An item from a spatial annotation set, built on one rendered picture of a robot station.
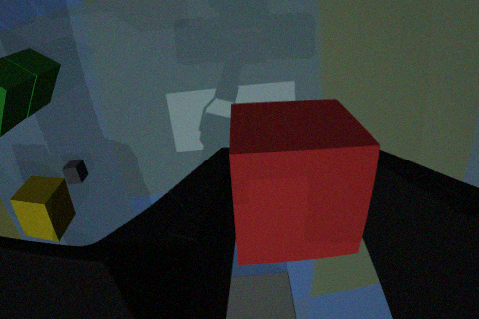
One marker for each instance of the red block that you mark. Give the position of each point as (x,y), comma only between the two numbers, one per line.
(302,176)

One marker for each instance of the green block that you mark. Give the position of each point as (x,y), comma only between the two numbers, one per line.
(16,86)
(46,71)

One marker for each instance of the yellow block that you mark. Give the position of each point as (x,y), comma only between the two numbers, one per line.
(44,207)

